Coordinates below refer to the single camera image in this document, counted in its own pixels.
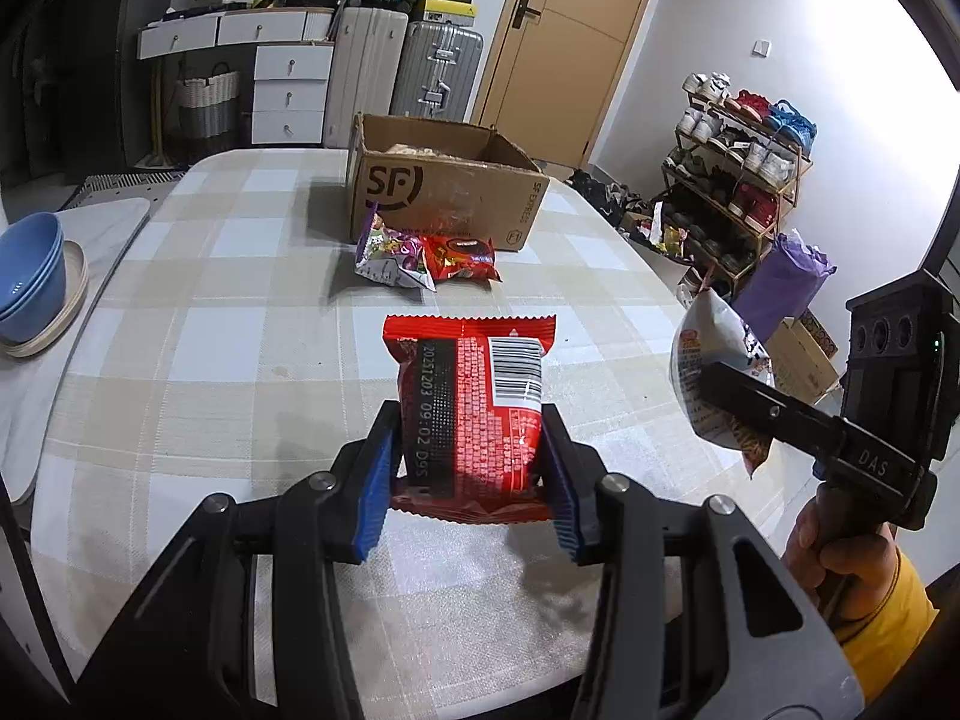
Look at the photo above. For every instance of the purple candy packet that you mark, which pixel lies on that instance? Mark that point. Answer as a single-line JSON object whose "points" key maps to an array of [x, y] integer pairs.
{"points": [[386, 255]]}

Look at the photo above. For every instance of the silver suitcase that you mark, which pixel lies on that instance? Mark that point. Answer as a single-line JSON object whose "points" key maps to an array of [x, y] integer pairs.
{"points": [[435, 71]]}

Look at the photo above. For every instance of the stacked blue bowls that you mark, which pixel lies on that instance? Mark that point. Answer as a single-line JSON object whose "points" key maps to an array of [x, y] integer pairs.
{"points": [[30, 255]]}

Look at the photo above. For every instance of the person's right hand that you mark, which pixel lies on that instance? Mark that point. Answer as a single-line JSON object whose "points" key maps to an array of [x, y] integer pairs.
{"points": [[855, 566]]}

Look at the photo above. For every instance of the person's right forearm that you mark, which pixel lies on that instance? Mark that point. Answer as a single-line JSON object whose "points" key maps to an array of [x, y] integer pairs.
{"points": [[892, 630]]}

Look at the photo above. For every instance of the wooden door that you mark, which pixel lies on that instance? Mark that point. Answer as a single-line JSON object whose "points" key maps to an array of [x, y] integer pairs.
{"points": [[570, 37]]}

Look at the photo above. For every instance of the blue bowl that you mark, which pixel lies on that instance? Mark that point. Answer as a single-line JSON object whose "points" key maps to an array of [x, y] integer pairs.
{"points": [[37, 322]]}

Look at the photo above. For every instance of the yellow and black shoebox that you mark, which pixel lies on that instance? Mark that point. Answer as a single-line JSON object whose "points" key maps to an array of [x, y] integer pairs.
{"points": [[446, 10]]}

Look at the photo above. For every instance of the white snack packet black print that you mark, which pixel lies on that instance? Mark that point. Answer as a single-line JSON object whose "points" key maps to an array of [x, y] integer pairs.
{"points": [[705, 360]]}

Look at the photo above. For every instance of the printed cardboard carton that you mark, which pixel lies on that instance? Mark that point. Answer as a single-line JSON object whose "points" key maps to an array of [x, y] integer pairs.
{"points": [[806, 356]]}

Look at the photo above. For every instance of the wooden shoe rack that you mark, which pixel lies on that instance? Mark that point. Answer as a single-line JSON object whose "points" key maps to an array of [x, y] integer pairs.
{"points": [[787, 199]]}

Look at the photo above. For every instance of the pile of dark shoes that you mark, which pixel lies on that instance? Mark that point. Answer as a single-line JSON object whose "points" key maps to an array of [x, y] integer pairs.
{"points": [[607, 191]]}

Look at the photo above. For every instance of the red snack packet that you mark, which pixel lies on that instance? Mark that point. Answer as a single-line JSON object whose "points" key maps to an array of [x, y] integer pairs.
{"points": [[480, 405]]}

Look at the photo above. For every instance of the group of assorted sneakers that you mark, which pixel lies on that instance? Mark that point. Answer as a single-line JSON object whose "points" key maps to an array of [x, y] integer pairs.
{"points": [[750, 157]]}

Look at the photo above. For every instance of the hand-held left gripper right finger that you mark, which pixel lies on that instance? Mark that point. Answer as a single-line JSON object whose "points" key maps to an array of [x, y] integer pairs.
{"points": [[562, 495]]}

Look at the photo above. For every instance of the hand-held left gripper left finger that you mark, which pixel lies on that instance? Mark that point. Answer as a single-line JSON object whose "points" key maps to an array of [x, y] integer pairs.
{"points": [[379, 487]]}

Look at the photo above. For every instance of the white wall switch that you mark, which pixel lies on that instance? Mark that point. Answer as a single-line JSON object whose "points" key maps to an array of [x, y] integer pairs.
{"points": [[761, 47]]}

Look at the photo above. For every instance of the white side table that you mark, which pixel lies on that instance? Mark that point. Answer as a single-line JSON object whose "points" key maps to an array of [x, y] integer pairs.
{"points": [[45, 405]]}

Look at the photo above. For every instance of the cardboard box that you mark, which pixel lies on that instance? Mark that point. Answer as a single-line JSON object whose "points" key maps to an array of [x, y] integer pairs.
{"points": [[442, 195]]}

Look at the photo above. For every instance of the dark wardrobe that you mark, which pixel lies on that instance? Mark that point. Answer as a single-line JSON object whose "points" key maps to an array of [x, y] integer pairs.
{"points": [[67, 52]]}

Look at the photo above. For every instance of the dotted rug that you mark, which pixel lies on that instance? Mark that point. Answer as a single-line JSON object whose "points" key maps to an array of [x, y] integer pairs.
{"points": [[112, 184]]}

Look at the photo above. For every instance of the purple plastic bag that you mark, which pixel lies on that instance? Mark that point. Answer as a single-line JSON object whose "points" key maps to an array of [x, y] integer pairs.
{"points": [[780, 277]]}

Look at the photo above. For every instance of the woven laundry basket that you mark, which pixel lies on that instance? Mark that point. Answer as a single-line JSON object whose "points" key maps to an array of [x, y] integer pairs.
{"points": [[208, 109]]}

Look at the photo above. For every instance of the white drawer desk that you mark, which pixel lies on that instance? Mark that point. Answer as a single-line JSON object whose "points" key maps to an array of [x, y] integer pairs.
{"points": [[289, 97]]}

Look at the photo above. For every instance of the beige plate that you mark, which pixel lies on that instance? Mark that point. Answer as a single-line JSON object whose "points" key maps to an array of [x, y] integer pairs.
{"points": [[71, 292]]}

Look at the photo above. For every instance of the beige suitcase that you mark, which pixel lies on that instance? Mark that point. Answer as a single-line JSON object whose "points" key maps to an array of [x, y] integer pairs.
{"points": [[364, 67]]}

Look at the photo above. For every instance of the red cookie packet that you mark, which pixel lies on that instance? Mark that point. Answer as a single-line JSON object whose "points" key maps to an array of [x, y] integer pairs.
{"points": [[461, 259]]}

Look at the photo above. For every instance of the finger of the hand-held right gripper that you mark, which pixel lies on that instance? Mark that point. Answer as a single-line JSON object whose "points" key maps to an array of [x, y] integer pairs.
{"points": [[780, 420]]}

